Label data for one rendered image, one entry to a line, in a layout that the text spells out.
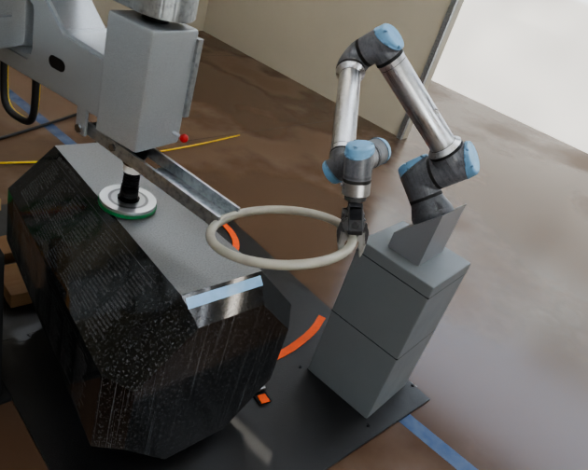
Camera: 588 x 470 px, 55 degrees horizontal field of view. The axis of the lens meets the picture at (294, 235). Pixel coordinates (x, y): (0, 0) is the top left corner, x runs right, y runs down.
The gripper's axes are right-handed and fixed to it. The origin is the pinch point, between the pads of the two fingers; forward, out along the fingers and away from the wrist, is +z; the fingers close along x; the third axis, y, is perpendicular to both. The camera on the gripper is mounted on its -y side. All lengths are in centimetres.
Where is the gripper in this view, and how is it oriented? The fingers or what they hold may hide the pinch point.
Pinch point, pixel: (350, 254)
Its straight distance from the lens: 186.3
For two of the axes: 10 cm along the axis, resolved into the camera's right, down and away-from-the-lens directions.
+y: 0.2, -3.9, 9.2
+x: -10.0, -0.5, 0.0
